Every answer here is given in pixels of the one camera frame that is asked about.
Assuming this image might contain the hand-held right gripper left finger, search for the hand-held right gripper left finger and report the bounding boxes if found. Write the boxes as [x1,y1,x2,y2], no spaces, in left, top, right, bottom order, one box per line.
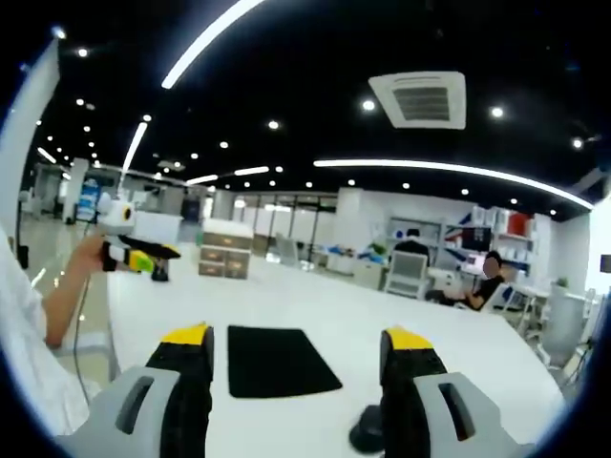
[54,322,215,458]

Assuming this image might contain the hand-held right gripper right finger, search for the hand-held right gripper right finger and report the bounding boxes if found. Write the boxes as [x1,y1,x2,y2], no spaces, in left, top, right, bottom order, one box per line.
[380,325,536,458]

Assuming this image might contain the black mouse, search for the black mouse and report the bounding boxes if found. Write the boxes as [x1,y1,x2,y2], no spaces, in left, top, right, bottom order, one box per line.
[348,404,383,454]

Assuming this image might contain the black mouse pad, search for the black mouse pad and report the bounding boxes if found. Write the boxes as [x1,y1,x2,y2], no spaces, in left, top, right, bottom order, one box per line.
[226,325,344,400]

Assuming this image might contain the white desk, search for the white desk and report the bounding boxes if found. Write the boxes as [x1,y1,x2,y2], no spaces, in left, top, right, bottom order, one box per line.
[105,242,572,458]

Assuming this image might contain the person's left hand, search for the person's left hand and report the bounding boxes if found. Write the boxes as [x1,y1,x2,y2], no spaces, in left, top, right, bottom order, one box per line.
[71,235,109,276]

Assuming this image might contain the blue standing banner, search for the blue standing banner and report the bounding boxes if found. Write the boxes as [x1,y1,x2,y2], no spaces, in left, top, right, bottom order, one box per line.
[79,177,100,221]

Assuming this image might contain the small drawer cabinet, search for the small drawer cabinet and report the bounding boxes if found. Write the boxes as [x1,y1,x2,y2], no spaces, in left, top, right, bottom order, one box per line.
[198,219,254,281]

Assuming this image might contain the ceiling light strip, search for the ceiling light strip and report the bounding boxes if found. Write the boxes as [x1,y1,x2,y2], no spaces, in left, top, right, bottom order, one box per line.
[160,0,266,91]
[313,158,596,209]
[121,121,149,176]

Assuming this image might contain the person's white shirt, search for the person's white shirt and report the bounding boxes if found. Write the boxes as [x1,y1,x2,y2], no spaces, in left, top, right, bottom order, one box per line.
[0,228,92,438]

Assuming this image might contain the white mesh office chair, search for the white mesh office chair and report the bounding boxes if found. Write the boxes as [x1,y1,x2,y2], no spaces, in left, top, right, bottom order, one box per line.
[384,250,430,300]

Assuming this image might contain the white storage shelf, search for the white storage shelf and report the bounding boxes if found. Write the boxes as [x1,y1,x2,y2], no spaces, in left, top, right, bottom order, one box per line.
[443,204,550,278]

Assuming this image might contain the red box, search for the red box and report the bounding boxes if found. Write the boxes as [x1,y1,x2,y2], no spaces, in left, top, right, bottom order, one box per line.
[506,212,534,235]

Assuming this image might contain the ceiling air conditioner vent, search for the ceiling air conditioner vent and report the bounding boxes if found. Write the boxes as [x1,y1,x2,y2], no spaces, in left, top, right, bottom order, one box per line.
[367,71,467,131]

